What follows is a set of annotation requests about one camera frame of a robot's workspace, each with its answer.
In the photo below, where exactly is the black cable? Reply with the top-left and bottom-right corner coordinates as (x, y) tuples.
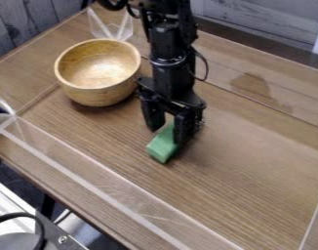
(0, 212), (47, 250)

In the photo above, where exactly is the grey metal bracket with screw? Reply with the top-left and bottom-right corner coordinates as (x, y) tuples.
(35, 213), (88, 250)

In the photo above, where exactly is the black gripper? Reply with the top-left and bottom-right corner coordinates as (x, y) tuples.
(136, 57), (206, 146)

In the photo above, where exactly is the brown wooden bowl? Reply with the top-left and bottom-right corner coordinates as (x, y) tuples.
(54, 39), (140, 106)

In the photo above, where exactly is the grey round base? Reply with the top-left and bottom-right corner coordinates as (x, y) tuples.
(0, 232), (58, 250)

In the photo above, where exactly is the green rectangular block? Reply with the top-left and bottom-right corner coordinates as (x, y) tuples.
(146, 124), (179, 164)

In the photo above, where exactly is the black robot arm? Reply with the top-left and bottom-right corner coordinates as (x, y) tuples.
(96, 0), (206, 146)

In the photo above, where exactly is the clear acrylic barrier wall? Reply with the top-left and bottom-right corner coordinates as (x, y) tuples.
(0, 14), (318, 250)

